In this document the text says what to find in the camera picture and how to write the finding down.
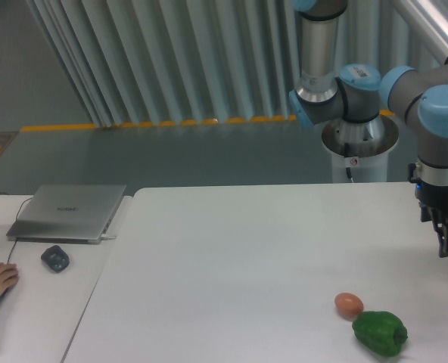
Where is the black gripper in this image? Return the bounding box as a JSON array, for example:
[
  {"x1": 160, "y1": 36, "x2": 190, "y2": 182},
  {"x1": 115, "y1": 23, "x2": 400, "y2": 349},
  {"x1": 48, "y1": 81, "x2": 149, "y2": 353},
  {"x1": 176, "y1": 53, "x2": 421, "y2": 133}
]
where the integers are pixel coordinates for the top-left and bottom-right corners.
[{"x1": 408, "y1": 162, "x2": 448, "y2": 258}]

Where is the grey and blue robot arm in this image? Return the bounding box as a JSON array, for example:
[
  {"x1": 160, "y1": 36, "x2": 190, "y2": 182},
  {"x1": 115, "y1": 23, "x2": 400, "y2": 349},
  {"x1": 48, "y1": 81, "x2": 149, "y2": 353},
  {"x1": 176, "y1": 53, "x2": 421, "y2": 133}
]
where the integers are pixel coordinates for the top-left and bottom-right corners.
[{"x1": 289, "y1": 1, "x2": 448, "y2": 257}]

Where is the green bell pepper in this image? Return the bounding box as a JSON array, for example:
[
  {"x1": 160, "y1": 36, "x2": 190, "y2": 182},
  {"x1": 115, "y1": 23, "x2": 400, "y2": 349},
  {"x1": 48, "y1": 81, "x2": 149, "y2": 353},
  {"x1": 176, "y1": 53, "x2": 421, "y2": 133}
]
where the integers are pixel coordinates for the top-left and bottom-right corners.
[{"x1": 352, "y1": 311, "x2": 408, "y2": 358}]

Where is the person's hand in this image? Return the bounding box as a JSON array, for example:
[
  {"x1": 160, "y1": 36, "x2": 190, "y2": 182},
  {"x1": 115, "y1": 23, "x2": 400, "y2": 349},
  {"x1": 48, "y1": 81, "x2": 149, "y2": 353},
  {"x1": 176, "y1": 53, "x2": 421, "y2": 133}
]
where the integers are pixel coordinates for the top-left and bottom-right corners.
[{"x1": 0, "y1": 262, "x2": 19, "y2": 296}]

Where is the brown egg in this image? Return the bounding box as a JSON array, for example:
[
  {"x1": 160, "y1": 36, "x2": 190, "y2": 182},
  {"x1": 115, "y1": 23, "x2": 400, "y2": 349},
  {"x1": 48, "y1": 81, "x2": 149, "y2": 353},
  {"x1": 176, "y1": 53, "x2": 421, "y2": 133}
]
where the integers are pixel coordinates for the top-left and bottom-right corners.
[{"x1": 334, "y1": 293, "x2": 364, "y2": 317}]

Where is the white laptop plug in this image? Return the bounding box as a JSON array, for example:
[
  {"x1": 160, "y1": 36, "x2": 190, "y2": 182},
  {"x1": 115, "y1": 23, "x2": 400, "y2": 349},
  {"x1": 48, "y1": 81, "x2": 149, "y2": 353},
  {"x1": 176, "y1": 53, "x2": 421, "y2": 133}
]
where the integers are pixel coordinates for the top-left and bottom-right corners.
[{"x1": 100, "y1": 234, "x2": 117, "y2": 241}]

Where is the white folding partition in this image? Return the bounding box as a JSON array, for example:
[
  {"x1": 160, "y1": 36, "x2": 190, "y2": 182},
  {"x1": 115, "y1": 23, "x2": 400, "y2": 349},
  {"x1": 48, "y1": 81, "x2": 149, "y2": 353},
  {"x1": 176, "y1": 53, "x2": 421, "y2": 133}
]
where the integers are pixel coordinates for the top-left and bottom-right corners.
[{"x1": 25, "y1": 0, "x2": 448, "y2": 128}]

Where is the silver closed laptop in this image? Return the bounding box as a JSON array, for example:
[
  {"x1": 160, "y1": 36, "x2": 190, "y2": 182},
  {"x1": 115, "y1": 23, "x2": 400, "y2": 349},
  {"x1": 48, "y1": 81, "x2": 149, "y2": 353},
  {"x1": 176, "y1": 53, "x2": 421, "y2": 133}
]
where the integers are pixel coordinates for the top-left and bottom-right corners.
[{"x1": 6, "y1": 185, "x2": 126, "y2": 244}]

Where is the small dark grey case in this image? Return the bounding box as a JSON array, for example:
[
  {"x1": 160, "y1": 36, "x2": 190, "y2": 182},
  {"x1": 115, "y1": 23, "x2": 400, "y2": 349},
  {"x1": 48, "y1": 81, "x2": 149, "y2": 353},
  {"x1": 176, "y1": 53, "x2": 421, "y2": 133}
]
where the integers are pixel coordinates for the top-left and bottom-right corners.
[{"x1": 41, "y1": 245, "x2": 70, "y2": 273}]

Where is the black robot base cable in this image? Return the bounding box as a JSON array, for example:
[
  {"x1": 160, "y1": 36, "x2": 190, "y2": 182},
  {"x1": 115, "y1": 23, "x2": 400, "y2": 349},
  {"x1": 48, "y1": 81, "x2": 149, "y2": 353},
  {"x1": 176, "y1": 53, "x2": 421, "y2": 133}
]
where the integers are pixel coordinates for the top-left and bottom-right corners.
[{"x1": 343, "y1": 141, "x2": 356, "y2": 184}]

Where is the black mouse cable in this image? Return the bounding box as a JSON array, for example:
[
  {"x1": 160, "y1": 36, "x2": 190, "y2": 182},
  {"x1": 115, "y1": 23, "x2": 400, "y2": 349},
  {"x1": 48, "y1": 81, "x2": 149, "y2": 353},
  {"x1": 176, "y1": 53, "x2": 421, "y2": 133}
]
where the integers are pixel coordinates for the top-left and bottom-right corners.
[{"x1": 0, "y1": 192, "x2": 34, "y2": 265}]

